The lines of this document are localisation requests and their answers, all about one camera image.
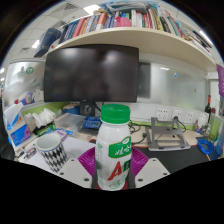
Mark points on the blue tissue box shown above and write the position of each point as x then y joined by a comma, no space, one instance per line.
18,133

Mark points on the clear plastic box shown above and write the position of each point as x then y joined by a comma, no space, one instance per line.
70,122

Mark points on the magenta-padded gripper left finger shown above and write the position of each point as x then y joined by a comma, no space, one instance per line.
73,170

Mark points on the white round jar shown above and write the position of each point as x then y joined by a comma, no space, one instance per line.
202,120

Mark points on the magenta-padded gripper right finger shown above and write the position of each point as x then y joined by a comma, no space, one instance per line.
151,170

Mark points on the dark wine bottle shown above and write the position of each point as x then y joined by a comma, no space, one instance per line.
208,106

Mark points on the beige shelf with books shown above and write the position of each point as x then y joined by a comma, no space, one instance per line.
140,38

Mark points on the grey metal laptop stand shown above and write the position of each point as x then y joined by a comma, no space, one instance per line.
166,140

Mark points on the black white checkered mug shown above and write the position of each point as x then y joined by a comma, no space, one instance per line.
53,155

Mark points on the small blue box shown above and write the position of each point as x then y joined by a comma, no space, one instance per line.
92,122

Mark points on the black red-edged desk mat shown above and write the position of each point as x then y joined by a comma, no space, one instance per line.
180,160

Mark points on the white paper sheet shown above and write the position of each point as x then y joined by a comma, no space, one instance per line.
78,145

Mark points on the black computer monitor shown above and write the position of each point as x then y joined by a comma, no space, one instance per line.
91,73

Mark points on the stack of white tissues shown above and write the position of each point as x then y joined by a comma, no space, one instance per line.
41,118

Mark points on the white green-capped drink bottle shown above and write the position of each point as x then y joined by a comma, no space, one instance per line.
111,146

